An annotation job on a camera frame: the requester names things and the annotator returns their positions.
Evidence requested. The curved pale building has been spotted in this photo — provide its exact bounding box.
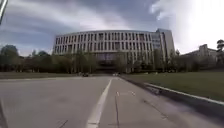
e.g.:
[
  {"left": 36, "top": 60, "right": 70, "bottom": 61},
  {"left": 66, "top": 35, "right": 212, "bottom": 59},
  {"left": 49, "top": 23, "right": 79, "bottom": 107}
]
[{"left": 52, "top": 28, "right": 176, "bottom": 73}]

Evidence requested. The grey paved ground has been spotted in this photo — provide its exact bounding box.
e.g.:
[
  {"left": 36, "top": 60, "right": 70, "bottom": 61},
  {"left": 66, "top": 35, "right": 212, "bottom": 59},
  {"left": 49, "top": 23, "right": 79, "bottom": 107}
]
[{"left": 0, "top": 75, "right": 224, "bottom": 128}]

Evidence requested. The row of trees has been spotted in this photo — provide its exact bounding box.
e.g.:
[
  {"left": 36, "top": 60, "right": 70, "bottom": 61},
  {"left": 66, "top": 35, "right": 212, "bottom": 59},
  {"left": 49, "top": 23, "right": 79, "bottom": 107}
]
[{"left": 0, "top": 39, "right": 224, "bottom": 75}]

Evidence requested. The grey concrete kerb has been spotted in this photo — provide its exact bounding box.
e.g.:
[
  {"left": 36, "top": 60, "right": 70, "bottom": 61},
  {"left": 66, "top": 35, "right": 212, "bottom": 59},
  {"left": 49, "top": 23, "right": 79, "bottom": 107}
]
[{"left": 119, "top": 75, "right": 224, "bottom": 117}]

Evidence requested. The grass area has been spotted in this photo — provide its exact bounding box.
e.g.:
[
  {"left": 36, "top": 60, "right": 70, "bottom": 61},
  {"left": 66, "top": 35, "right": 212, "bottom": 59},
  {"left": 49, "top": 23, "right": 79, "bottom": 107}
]
[{"left": 123, "top": 70, "right": 224, "bottom": 103}]

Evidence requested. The pale stepped building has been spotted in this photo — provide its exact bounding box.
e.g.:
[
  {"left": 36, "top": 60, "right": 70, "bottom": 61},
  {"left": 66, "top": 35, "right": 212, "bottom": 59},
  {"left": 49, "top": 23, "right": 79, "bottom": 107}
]
[{"left": 181, "top": 43, "right": 220, "bottom": 63}]

